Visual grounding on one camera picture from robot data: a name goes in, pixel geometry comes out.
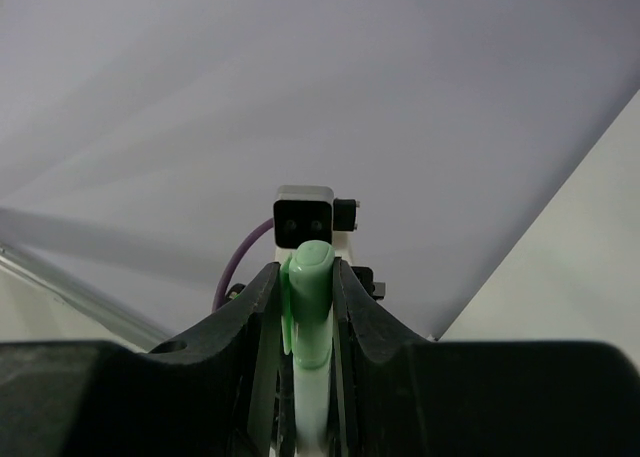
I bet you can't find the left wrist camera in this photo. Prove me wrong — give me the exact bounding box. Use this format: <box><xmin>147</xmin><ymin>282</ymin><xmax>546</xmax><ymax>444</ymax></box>
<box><xmin>272</xmin><ymin>185</ymin><xmax>360</xmax><ymax>264</ymax></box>

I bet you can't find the green pencil shaped case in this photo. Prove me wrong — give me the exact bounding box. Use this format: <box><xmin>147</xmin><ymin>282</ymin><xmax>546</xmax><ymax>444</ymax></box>
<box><xmin>293</xmin><ymin>361</ymin><xmax>331</xmax><ymax>456</ymax></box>

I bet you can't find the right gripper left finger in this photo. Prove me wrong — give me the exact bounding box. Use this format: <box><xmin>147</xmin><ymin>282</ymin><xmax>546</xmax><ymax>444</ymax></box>
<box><xmin>147</xmin><ymin>262</ymin><xmax>281</xmax><ymax>456</ymax></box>

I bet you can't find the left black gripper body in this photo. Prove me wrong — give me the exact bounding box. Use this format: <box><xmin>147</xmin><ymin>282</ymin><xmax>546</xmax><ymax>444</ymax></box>
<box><xmin>227</xmin><ymin>264</ymin><xmax>387</xmax><ymax>306</ymax></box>

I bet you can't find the green eraser cap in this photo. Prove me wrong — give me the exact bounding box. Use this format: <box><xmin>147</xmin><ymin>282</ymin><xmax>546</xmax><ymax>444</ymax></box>
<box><xmin>279</xmin><ymin>240</ymin><xmax>335</xmax><ymax>370</ymax></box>

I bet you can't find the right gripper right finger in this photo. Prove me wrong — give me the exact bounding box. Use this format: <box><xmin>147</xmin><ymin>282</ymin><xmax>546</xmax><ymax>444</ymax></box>
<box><xmin>332</xmin><ymin>259</ymin><xmax>440</xmax><ymax>456</ymax></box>

